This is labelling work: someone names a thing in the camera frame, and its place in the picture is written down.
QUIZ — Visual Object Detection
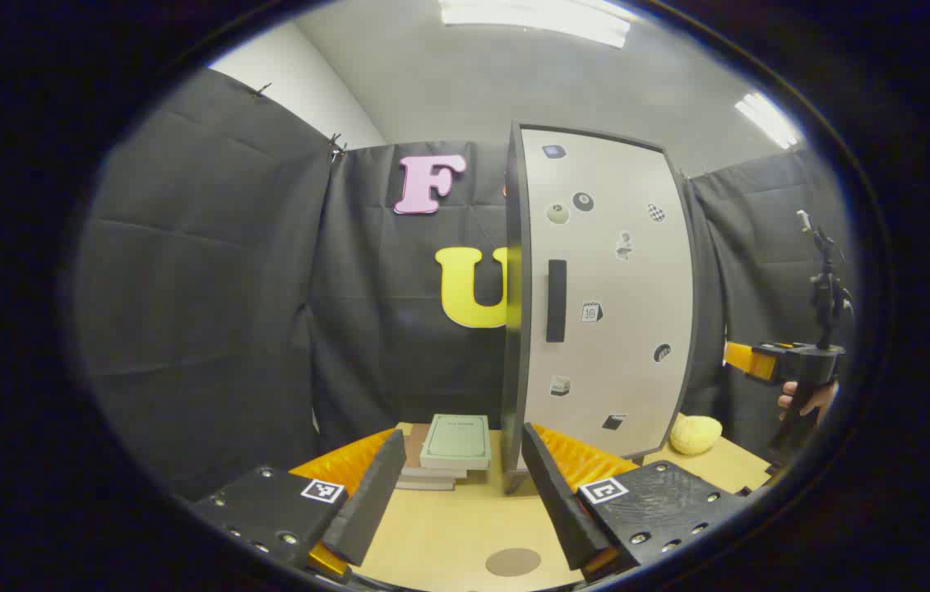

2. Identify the brown book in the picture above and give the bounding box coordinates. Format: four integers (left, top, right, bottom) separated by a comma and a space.
399, 423, 470, 480

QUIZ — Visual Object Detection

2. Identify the grey cabinet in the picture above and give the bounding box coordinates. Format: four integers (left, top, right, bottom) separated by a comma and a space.
500, 122, 531, 496

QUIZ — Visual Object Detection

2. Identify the black door handle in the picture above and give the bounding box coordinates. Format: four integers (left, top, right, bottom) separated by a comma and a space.
546, 260, 567, 343

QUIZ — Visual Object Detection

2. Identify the round brown coaster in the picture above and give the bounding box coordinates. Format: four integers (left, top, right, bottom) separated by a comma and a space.
486, 548, 542, 577

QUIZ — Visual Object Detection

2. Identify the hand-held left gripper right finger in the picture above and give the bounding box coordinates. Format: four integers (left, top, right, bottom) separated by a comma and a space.
521, 422, 753, 585

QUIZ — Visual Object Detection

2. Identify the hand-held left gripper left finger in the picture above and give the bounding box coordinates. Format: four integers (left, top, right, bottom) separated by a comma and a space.
189, 428, 408, 585

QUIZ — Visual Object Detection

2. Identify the large ceiling light panel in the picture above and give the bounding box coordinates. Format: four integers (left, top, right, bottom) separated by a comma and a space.
438, 0, 632, 49

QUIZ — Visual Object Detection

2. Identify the green book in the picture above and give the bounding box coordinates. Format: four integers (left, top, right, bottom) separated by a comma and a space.
419, 414, 492, 471

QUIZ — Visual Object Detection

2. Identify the small ceiling light panel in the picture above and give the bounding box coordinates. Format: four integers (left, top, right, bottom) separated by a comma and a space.
734, 92, 798, 150

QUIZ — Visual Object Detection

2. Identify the black backdrop cloth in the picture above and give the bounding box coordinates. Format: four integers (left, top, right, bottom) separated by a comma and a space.
74, 66, 856, 502

